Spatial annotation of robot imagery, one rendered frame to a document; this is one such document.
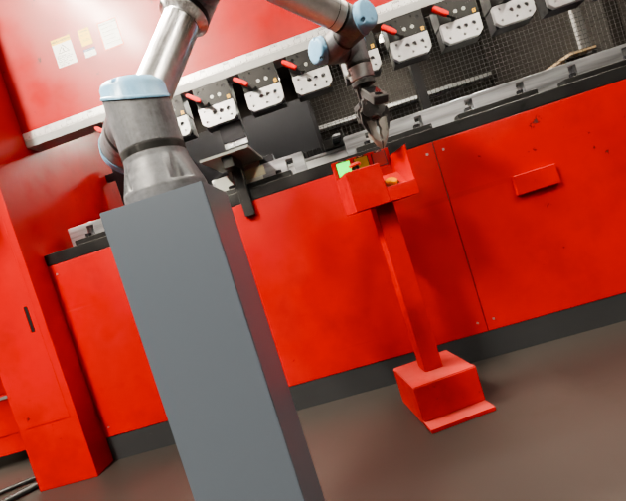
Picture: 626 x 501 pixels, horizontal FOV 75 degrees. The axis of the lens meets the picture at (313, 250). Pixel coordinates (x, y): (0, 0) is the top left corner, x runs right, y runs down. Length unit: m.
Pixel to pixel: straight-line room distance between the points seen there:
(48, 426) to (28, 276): 0.58
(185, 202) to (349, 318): 1.01
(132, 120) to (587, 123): 1.50
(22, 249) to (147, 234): 1.19
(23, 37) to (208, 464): 1.89
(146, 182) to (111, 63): 1.30
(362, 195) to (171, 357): 0.73
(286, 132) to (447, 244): 1.10
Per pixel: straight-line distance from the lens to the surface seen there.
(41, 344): 1.89
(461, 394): 1.36
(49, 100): 2.12
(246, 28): 1.86
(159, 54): 1.04
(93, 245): 1.83
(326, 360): 1.63
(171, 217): 0.71
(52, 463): 2.04
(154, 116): 0.79
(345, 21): 1.19
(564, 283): 1.75
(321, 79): 1.74
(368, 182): 1.23
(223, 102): 1.78
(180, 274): 0.71
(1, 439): 2.64
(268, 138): 2.27
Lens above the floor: 0.64
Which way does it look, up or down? 2 degrees down
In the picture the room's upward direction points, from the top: 17 degrees counter-clockwise
